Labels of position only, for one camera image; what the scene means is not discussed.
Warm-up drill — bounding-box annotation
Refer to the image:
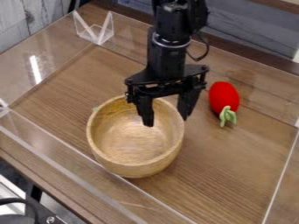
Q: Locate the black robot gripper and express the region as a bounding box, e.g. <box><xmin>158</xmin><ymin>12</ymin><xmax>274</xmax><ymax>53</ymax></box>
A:
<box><xmin>125</xmin><ymin>27</ymin><xmax>206</xmax><ymax>127</ymax></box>

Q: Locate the brown wooden bowl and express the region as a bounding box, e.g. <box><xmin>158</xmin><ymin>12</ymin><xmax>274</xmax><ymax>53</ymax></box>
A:
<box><xmin>86</xmin><ymin>95</ymin><xmax>184</xmax><ymax>179</ymax></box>

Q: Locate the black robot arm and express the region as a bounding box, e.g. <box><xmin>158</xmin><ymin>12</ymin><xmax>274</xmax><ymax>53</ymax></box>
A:
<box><xmin>125</xmin><ymin>0</ymin><xmax>209</xmax><ymax>127</ymax></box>

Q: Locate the red plush strawberry toy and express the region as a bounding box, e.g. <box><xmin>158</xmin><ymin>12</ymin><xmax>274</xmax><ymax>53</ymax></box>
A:
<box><xmin>208</xmin><ymin>81</ymin><xmax>240</xmax><ymax>127</ymax></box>

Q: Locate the clear acrylic tray wall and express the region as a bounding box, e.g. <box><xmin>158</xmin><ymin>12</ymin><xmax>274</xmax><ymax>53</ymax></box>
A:
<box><xmin>0</xmin><ymin>99</ymin><xmax>193</xmax><ymax>224</ymax></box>

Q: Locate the black table leg bracket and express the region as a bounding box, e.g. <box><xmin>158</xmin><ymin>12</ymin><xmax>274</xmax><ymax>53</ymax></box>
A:
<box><xmin>25</xmin><ymin>185</ymin><xmax>66</xmax><ymax>224</ymax></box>

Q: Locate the black cable under table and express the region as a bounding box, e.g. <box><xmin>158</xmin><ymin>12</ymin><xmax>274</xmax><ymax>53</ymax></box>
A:
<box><xmin>0</xmin><ymin>197</ymin><xmax>39</xmax><ymax>224</ymax></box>

